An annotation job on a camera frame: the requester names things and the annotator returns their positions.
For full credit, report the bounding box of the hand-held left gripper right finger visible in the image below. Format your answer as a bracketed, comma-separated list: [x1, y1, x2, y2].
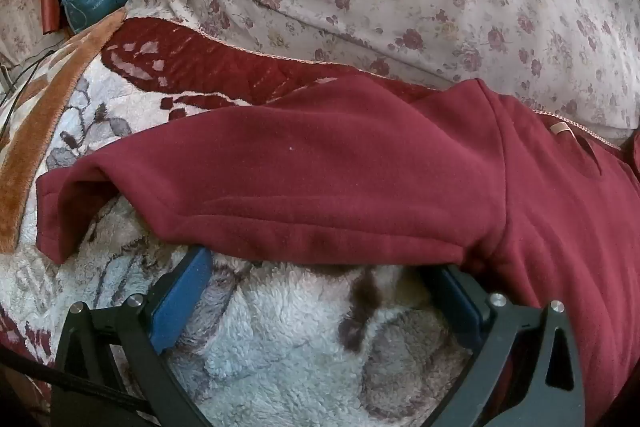
[420, 263, 586, 427]

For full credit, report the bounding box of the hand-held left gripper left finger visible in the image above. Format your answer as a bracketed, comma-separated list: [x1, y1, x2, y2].
[52, 246, 216, 427]

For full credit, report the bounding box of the dark red sweatshirt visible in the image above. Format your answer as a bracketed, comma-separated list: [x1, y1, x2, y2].
[36, 74, 640, 427]

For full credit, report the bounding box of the white floral fleece blanket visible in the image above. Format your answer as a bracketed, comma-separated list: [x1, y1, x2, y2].
[0, 9, 621, 427]

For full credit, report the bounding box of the black strap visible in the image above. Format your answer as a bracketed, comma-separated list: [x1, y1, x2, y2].
[0, 347, 151, 414]

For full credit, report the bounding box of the thin black cable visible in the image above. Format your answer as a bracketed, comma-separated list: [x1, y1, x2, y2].
[0, 47, 57, 142]

